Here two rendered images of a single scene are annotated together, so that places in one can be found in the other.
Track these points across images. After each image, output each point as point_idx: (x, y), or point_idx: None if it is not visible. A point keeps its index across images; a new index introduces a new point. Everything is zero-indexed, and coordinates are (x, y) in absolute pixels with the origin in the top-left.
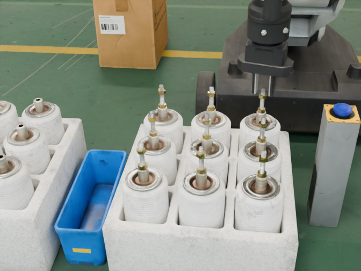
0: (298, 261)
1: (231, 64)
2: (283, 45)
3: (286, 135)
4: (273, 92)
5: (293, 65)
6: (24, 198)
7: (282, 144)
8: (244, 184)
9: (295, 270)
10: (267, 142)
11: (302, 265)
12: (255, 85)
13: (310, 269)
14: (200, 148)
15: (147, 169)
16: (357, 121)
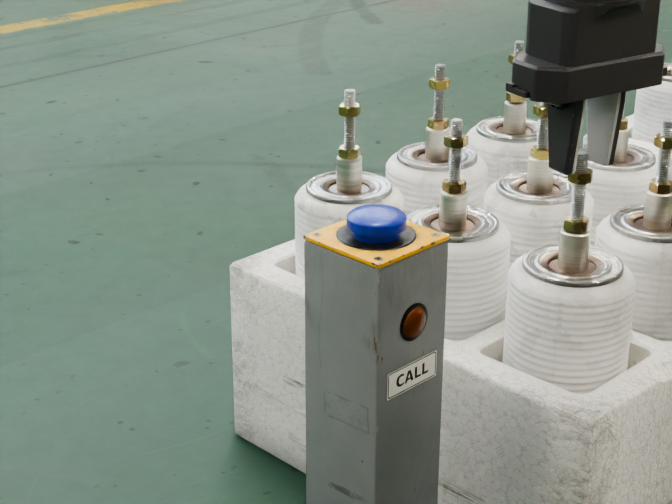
0: (296, 497)
1: None
2: (551, 1)
3: (573, 408)
4: (559, 168)
5: (525, 75)
6: (639, 131)
7: (535, 383)
8: (377, 177)
9: (283, 479)
10: (472, 236)
11: (280, 494)
12: (587, 125)
13: (260, 499)
14: (439, 64)
15: (507, 105)
16: (314, 233)
